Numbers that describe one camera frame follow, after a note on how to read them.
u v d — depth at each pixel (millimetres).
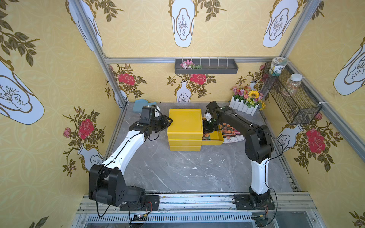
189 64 877
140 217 723
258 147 532
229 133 1000
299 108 797
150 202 732
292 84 719
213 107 799
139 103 1219
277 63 844
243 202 743
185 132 758
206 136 924
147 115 630
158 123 729
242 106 1108
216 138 915
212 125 820
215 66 924
